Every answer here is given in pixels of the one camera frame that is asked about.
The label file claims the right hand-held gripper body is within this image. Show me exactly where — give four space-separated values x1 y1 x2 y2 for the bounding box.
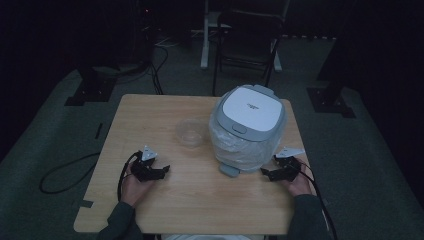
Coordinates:
269 146 306 183

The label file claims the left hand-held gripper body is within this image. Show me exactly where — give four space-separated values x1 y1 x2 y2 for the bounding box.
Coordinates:
130 144 166 183

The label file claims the clear glass bowl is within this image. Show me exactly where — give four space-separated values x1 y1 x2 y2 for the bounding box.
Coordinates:
175 118 208 149

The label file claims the grey white pedal bin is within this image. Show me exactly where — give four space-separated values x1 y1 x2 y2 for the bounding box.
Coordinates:
208 83 288 178

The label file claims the person's right hand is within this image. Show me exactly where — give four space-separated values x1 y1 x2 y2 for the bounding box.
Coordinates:
279 158 314 198

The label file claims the person's left hand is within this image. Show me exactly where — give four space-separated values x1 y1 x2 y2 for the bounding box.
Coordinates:
119 171 155 208

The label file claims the clear plastic bin liner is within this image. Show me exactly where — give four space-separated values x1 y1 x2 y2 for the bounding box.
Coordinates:
209 114 284 173

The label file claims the black folding chair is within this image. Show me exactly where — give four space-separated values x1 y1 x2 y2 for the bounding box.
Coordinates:
211 9 283 97

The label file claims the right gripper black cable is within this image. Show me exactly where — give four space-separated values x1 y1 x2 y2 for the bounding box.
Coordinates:
293 161 338 240

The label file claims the black stand base plate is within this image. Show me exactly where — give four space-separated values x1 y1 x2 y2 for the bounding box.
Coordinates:
64 65 118 108
305 79 357 119

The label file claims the black cable loop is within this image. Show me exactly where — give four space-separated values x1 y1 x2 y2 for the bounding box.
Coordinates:
39 152 102 195

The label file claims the bundle of black cables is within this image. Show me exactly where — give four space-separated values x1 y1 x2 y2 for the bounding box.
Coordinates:
146 36 171 96

